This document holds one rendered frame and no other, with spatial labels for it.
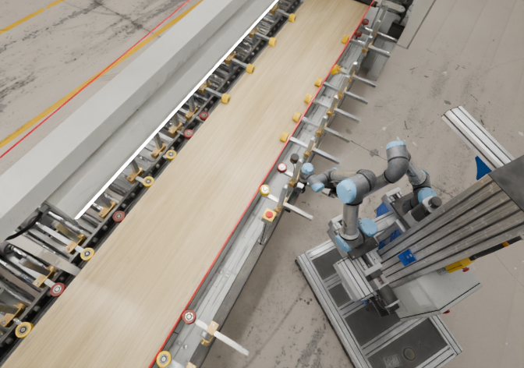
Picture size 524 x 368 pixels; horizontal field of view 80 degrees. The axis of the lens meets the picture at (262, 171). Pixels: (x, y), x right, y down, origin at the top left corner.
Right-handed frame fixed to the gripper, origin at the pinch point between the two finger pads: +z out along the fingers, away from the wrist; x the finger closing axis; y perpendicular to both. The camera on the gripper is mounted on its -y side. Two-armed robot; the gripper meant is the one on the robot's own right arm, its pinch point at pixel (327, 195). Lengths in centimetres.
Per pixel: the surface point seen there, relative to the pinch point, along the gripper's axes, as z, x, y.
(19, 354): -7, -184, -116
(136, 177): -2, -63, -136
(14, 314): -3, -172, -137
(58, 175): -161, -120, -59
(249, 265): 13, -76, -29
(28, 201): -162, -127, -59
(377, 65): 59, 250, -9
